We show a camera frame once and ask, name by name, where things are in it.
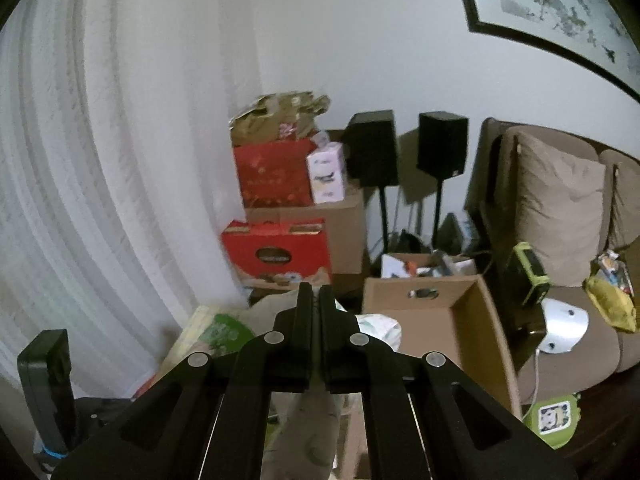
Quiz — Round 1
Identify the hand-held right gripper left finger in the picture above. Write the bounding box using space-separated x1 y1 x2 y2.
50 283 315 480

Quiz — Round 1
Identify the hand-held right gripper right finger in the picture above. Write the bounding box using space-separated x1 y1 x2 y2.
319 286 580 480

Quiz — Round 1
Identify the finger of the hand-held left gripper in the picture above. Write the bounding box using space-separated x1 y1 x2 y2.
17 329 77 461

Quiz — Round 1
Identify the green tin can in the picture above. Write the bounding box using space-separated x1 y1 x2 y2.
200 312 256 359

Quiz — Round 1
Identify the red gift box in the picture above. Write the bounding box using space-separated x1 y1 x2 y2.
220 218 334 291
232 138 319 210

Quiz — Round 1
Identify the large brown cardboard box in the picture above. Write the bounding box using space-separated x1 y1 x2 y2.
244 130 369 276

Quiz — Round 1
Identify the small open box with clutter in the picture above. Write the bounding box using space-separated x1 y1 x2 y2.
380 251 479 280

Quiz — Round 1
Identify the red gift box on top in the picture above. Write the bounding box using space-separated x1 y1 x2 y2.
232 138 319 210

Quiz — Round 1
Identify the small pink white box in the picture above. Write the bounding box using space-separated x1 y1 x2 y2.
305 141 347 205

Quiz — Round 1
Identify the green black radio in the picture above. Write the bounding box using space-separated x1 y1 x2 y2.
505 241 551 309

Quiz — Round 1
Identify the black speaker on stand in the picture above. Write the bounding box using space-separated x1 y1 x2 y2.
344 109 401 257
417 111 470 252

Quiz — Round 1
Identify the white curtain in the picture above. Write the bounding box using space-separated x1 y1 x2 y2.
0 0 262 402

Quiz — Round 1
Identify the green lunch box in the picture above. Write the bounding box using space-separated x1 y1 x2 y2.
522 392 584 450

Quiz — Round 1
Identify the white curved lamp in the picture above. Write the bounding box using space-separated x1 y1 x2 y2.
537 297 590 357

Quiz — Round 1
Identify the brown sofa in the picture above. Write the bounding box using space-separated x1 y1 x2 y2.
464 117 640 407

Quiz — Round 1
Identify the torn brown paper bag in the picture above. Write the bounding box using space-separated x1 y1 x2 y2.
229 91 331 149

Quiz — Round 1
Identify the large beige sofa cushion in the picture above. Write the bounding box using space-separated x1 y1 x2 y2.
514 131 609 289

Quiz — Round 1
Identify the yellow bag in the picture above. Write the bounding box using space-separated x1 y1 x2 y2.
583 275 639 334

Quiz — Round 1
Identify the colourful snack packet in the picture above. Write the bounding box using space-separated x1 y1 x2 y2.
594 249 636 297

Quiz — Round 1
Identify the small beige sofa cushion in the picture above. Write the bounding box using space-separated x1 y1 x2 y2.
612 162 640 252

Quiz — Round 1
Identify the framed ink painting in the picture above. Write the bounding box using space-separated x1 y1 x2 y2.
449 0 640 107

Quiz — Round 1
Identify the white cable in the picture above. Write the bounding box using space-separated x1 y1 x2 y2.
529 349 544 407

